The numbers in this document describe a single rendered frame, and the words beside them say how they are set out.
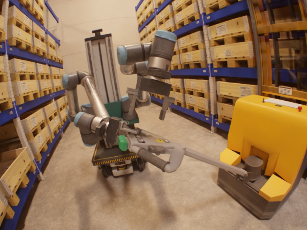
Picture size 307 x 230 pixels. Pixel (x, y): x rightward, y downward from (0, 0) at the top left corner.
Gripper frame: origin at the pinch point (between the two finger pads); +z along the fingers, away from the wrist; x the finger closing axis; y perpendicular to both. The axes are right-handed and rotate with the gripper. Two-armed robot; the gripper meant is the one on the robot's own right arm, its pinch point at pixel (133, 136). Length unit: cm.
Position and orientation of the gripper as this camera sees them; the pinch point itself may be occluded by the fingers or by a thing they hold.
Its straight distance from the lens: 76.1
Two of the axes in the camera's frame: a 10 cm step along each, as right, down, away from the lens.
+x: -2.3, 9.6, 1.6
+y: 1.5, -1.2, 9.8
